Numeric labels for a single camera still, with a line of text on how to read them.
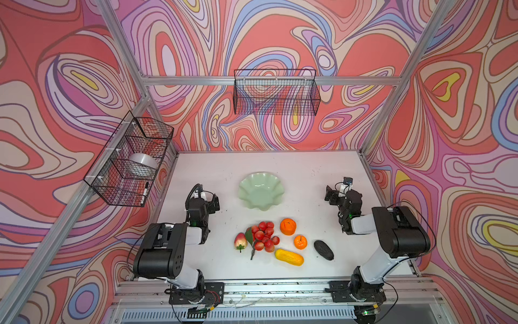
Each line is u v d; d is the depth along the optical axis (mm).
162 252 451
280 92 956
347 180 822
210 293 726
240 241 819
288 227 844
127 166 701
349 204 734
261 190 1022
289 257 790
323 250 799
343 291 732
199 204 733
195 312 719
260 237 807
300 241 822
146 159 737
